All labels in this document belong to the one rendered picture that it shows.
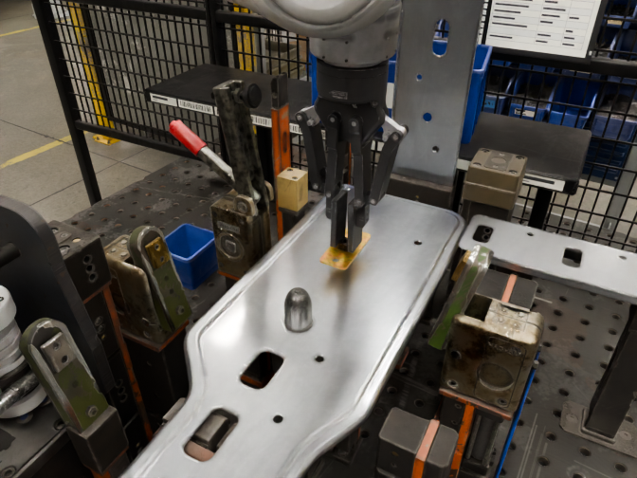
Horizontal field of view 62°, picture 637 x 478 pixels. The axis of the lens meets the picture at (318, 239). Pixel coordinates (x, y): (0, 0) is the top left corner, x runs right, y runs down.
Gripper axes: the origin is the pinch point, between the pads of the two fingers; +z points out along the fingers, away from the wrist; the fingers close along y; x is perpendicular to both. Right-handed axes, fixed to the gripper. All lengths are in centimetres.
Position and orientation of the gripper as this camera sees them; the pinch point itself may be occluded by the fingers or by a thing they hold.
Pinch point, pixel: (346, 221)
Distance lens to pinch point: 66.2
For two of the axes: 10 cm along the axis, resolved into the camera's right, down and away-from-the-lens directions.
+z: 0.0, 8.2, 5.7
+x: 4.7, -5.1, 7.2
